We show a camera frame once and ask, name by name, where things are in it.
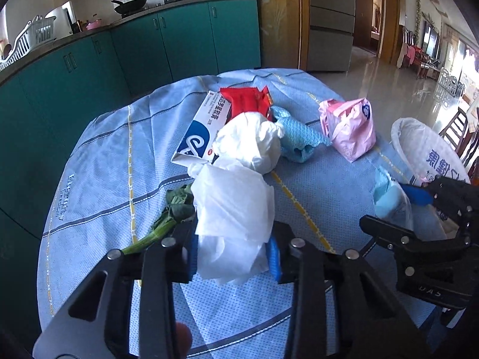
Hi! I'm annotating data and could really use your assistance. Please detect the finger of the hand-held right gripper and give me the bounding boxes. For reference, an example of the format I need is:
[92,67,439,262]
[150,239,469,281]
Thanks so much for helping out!
[359,215,470,254]
[401,176,471,214]

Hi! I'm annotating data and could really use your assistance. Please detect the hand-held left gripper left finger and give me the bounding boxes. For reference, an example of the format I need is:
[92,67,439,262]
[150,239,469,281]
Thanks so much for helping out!
[34,224,199,359]

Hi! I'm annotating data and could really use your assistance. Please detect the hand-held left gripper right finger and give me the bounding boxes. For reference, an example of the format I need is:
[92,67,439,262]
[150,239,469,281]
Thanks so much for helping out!
[264,221,427,359]

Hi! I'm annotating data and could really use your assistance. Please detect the light blue plastic packet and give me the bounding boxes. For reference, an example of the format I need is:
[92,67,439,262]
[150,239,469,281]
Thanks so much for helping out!
[372,166,414,229]

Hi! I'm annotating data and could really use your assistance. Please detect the green vegetable stalk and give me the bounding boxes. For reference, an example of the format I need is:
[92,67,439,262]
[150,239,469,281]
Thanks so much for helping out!
[122,185,197,255]

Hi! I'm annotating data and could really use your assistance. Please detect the wastebasket with white liner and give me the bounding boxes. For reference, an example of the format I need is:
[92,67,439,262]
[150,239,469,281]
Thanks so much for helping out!
[390,117,472,240]

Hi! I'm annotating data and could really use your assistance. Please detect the white paper towel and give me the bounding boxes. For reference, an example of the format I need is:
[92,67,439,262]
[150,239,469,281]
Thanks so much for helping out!
[187,155,275,288]

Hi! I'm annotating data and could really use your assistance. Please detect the pink tissue packet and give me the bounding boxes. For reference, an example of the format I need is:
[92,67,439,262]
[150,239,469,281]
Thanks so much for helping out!
[318,98,377,163]

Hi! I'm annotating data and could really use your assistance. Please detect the white plastic bag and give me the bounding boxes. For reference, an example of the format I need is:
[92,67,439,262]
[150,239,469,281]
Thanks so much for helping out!
[211,111,285,174]

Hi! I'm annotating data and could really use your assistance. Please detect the light blue mesh cloth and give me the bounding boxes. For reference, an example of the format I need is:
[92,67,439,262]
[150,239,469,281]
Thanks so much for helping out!
[269,105,332,164]

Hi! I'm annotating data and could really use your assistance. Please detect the blue and white medicine box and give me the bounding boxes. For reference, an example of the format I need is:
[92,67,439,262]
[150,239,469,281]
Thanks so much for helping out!
[170,90,233,165]

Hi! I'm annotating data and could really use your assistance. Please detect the red snack packet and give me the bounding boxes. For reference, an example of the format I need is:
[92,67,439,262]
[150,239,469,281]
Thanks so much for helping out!
[219,85,274,120]

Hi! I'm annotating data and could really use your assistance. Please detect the person's left hand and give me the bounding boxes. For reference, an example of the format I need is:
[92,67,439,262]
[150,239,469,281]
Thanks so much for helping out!
[175,323,193,359]

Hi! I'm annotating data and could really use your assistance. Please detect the red-brown wooden chair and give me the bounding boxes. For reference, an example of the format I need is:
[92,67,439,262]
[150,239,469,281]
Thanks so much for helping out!
[438,107,479,188]

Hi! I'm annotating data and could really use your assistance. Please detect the blue checked tablecloth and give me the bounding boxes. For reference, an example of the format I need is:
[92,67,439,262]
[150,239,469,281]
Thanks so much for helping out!
[37,68,450,359]

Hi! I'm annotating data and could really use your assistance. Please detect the white play fence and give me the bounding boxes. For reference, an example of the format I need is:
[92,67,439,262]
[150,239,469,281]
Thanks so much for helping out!
[436,68,466,100]

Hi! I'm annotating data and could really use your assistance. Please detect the row of wooden chairs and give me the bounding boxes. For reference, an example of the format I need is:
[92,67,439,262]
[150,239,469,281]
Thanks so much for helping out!
[397,26,431,79]

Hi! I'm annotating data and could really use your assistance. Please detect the flat screen television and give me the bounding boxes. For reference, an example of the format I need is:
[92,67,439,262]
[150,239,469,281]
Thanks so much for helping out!
[423,22,440,58]

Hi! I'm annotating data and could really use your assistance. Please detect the green vine garland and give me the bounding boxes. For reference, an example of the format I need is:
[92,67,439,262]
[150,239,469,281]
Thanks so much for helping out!
[415,0,425,38]

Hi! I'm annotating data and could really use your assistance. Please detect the brown wooden door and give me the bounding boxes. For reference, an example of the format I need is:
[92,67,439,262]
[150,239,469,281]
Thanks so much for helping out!
[354,0,386,53]

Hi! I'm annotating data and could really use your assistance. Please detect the silver refrigerator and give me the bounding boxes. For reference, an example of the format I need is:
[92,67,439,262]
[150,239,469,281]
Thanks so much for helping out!
[307,0,356,72]

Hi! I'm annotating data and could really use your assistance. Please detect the teal lower cabinets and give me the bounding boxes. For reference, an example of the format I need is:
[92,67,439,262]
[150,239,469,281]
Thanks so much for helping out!
[0,0,261,240]

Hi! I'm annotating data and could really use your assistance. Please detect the wooden framed glass door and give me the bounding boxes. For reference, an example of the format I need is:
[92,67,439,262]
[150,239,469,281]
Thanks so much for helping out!
[235,0,309,71]

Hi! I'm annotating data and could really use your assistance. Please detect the gas stove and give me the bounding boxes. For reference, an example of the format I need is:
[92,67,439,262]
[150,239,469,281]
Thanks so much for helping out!
[120,0,195,17]

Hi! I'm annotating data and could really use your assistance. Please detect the black wok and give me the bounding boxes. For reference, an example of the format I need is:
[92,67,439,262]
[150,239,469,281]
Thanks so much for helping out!
[112,0,148,16]

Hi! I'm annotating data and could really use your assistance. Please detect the white dish rack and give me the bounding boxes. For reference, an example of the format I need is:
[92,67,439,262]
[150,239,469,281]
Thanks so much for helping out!
[0,16,57,72]

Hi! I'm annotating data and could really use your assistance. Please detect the white kitchen appliance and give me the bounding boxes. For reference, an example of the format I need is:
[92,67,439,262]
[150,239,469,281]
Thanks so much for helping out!
[45,1,77,40]

